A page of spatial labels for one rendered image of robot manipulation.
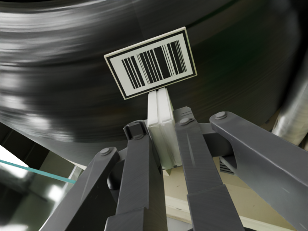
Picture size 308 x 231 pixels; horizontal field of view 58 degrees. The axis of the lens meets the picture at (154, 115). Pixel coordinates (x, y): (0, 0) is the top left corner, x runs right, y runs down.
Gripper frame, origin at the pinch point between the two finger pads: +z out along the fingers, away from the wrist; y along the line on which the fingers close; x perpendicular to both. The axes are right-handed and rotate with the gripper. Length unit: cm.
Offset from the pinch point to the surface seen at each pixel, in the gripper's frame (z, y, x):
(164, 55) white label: 2.6, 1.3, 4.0
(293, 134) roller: 17.6, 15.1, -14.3
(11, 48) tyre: 5.8, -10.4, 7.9
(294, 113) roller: 14.0, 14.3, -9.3
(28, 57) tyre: 5.0, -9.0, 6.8
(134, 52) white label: 2.3, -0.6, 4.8
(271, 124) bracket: 28.9, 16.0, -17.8
